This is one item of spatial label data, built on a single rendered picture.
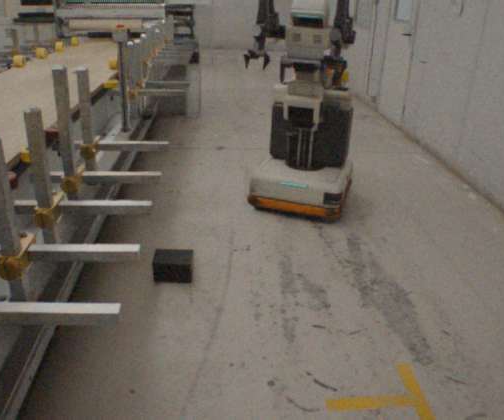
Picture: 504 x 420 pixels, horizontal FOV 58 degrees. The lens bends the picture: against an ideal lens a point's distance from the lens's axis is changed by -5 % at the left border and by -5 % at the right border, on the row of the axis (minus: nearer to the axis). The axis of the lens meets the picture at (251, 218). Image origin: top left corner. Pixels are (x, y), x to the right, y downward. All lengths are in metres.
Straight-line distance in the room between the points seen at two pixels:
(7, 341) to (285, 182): 2.28
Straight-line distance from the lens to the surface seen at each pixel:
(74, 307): 0.93
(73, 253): 1.15
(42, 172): 1.32
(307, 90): 2.96
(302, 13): 2.85
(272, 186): 3.10
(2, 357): 1.08
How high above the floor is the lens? 1.38
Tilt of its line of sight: 26 degrees down
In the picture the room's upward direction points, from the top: 2 degrees clockwise
